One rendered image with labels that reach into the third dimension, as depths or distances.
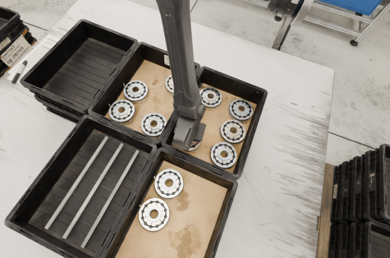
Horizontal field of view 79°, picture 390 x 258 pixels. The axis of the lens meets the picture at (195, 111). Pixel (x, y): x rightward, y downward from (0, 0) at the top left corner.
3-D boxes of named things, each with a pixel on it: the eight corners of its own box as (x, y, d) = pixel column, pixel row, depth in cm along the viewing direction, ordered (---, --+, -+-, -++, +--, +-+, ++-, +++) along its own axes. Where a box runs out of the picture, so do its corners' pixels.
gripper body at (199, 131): (201, 142, 83) (203, 135, 77) (173, 134, 84) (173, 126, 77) (206, 125, 86) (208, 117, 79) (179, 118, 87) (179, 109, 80)
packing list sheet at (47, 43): (46, 33, 132) (45, 32, 132) (83, 46, 130) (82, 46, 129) (3, 77, 117) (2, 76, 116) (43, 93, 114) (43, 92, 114)
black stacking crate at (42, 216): (94, 126, 97) (85, 113, 87) (159, 156, 93) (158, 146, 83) (24, 225, 79) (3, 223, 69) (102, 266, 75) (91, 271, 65)
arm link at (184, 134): (204, 102, 68) (177, 96, 70) (190, 138, 63) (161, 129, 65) (208, 122, 78) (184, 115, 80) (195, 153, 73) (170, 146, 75)
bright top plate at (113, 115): (117, 96, 99) (116, 96, 99) (138, 105, 98) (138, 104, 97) (104, 116, 94) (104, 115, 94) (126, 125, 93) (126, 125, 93)
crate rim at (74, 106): (83, 21, 111) (81, 17, 109) (140, 44, 107) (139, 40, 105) (20, 85, 92) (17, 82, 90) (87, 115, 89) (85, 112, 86)
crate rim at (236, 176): (201, 68, 104) (202, 64, 101) (267, 93, 100) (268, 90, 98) (159, 147, 85) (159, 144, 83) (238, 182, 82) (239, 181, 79)
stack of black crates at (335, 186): (333, 164, 169) (382, 142, 129) (375, 181, 166) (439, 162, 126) (328, 222, 150) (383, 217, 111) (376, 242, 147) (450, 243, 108)
